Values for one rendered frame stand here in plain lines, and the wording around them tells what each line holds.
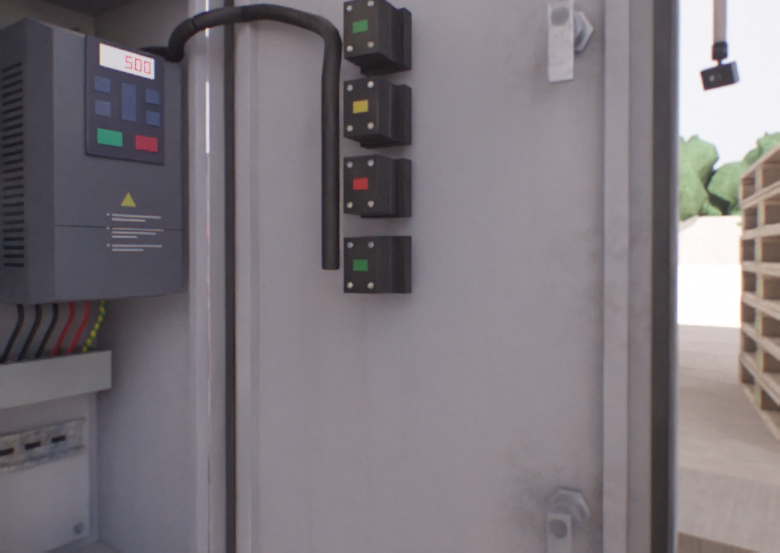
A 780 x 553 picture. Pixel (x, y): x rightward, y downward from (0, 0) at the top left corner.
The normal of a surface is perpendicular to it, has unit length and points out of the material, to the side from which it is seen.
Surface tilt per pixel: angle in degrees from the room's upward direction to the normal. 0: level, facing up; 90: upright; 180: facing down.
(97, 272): 90
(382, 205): 90
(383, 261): 90
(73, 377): 90
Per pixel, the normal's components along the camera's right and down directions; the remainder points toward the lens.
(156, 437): -0.58, 0.01
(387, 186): 0.88, 0.00
